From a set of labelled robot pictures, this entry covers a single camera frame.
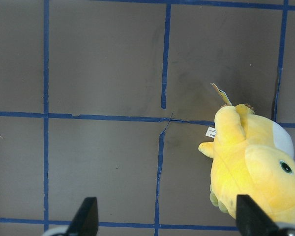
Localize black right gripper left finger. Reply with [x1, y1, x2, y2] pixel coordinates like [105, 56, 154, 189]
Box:
[67, 197, 98, 236]

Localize yellow plush dinosaur toy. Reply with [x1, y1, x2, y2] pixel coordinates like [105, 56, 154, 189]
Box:
[198, 90, 295, 224]

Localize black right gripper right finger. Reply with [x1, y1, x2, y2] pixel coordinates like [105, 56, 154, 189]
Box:
[236, 195, 278, 236]

